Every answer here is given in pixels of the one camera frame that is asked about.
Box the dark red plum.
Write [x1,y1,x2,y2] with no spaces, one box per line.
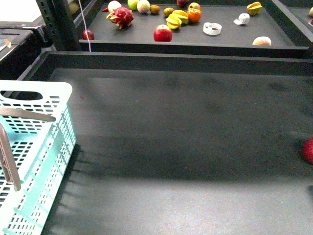
[82,29,94,40]

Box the black far tray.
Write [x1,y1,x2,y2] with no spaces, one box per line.
[79,0,313,58]

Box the red fruit at right edge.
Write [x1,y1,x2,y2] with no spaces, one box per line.
[302,138,313,164]

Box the beige round melon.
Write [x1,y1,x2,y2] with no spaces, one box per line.
[137,0,150,14]

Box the black metal shelf post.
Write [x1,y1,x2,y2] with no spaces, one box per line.
[36,0,81,51]

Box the yellow starfruit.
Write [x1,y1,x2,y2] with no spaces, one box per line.
[172,10,188,24]
[166,14,182,30]
[246,1,262,15]

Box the yellow starfruit far right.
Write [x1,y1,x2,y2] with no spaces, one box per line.
[246,1,262,15]

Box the pale peach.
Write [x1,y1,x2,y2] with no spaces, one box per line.
[252,36,271,46]

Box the pink dragon fruit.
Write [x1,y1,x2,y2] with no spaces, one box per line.
[106,6,134,30]

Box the green brown kiwi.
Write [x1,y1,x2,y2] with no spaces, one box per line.
[163,7,174,18]

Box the orange persimmon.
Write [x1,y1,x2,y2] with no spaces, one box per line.
[187,8,202,23]

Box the white crumpled tape piece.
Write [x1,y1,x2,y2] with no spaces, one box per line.
[233,13,250,25]

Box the red yellow mango fruit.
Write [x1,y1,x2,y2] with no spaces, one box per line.
[188,2,201,11]

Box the yellow starfruit front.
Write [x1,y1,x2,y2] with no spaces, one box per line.
[166,14,182,30]

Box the yellow starfruit back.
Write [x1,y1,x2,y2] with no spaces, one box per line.
[172,10,188,24]

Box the red apple on tray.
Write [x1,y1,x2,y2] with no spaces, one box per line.
[154,24,173,42]

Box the green apple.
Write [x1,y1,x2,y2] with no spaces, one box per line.
[127,0,139,11]

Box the white pink cable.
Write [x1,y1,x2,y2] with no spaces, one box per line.
[78,0,92,52]

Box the light blue plastic basket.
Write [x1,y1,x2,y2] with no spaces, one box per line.
[0,80,76,235]

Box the white tape roll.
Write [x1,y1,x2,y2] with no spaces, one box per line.
[203,22,222,36]

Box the white round fruit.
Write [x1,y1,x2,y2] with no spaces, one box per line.
[108,0,122,13]

